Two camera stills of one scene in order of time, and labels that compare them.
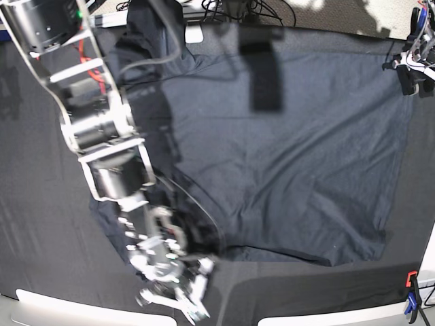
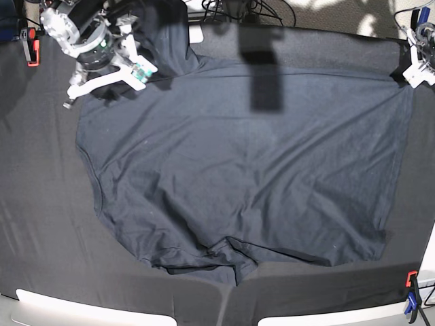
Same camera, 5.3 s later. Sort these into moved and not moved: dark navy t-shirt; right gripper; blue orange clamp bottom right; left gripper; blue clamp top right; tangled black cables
Moved: left gripper; right gripper; dark navy t-shirt
Not moved: blue clamp top right; tangled black cables; blue orange clamp bottom right
